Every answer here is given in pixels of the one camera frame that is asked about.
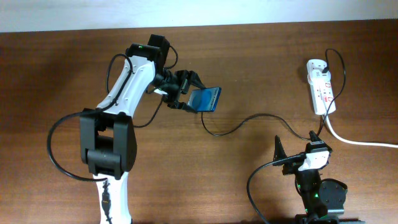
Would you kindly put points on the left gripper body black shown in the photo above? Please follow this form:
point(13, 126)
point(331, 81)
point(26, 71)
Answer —
point(174, 83)

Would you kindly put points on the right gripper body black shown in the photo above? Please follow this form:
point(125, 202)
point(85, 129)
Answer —
point(291, 168)

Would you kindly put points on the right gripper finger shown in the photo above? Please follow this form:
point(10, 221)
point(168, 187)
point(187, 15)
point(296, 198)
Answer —
point(314, 137)
point(279, 153)

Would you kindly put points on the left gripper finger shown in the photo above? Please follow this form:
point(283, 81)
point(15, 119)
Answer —
point(194, 79)
point(184, 106)

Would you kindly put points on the blue Galaxy smartphone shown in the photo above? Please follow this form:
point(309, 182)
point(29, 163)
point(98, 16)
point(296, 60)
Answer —
point(205, 100)

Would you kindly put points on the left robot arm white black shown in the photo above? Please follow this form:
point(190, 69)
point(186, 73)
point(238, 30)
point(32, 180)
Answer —
point(107, 137)

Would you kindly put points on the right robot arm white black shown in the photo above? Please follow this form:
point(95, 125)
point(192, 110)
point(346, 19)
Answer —
point(323, 199)

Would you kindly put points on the white USB charger adapter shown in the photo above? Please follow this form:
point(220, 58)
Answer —
point(316, 76)

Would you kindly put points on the white power strip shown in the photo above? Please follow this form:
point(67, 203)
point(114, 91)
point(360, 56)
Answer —
point(322, 94)

